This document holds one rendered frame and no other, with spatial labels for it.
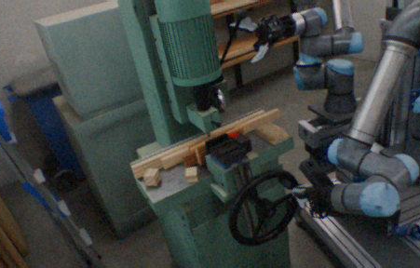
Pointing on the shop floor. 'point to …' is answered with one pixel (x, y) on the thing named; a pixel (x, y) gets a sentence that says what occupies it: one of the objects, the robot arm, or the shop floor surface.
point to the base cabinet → (200, 258)
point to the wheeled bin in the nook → (48, 125)
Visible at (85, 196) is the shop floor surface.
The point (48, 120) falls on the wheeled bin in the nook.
